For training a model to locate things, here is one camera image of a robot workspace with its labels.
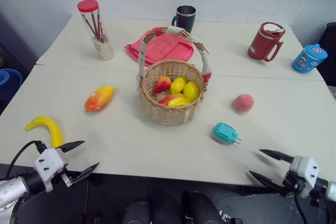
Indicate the large yellow lemon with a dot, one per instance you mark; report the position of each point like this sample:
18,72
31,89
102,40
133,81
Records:
191,91

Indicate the clear pencil tube red lid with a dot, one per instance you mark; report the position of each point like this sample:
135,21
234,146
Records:
98,37

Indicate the blue plastic bin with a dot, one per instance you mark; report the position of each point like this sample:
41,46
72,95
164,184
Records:
9,83

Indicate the red pencil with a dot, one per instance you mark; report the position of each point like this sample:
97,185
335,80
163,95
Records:
99,24
90,27
96,27

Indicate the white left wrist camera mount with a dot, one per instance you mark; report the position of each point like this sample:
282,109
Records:
48,165

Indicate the blue cartoon shield cup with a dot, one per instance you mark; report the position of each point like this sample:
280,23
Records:
308,58

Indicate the small red yellow mango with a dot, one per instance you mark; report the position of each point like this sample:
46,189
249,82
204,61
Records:
162,85

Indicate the dark rounded shape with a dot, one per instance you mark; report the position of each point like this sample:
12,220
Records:
202,208
136,211

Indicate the orange red fruit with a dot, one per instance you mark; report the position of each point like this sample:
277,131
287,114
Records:
170,97

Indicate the red lidded mug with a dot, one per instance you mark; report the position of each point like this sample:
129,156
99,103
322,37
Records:
263,43

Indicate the black steel-lined mug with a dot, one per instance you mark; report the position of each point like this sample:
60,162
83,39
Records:
185,19

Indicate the pink peach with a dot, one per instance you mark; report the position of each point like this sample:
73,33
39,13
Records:
242,102

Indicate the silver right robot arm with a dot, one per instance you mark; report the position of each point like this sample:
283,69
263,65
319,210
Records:
331,191

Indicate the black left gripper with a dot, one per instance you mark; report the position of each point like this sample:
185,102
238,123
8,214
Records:
67,172

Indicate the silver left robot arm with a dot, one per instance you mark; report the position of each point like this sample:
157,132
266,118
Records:
10,190

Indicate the round yellow lemon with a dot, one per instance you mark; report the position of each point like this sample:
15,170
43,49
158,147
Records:
178,84

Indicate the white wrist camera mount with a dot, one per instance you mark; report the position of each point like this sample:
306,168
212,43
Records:
305,174
48,165

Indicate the yellow banana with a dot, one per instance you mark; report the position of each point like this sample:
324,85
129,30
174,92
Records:
53,129

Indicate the teal plug adapter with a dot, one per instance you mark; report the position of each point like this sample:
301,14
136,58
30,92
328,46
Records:
224,133

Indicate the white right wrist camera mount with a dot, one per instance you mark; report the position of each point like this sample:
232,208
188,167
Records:
305,174

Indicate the pink folded cloth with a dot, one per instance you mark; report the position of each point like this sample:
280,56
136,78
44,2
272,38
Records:
168,48

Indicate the large orange yellow mango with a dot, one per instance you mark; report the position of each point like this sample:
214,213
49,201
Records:
99,99

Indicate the long yellow fruit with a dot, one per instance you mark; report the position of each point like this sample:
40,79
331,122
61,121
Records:
179,102

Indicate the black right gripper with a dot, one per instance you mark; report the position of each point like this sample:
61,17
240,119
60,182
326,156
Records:
289,185

